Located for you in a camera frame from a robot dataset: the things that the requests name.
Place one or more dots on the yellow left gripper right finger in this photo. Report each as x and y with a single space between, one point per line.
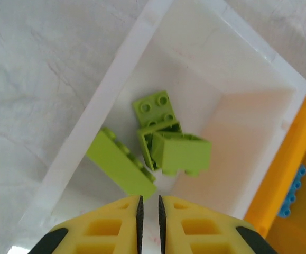
197 227

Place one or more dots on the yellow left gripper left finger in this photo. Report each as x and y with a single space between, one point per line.
105 227

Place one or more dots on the long lime green lego brick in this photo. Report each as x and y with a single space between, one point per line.
121 165

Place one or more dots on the hollow lime green lego brick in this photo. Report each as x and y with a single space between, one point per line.
146 148

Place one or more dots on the blue lego plate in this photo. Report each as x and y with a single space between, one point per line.
292 193

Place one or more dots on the yellow plastic container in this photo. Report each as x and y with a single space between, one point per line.
295 158

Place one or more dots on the square lime green lego brick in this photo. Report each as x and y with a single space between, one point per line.
152 108

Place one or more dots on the white plastic container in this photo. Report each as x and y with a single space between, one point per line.
221 79

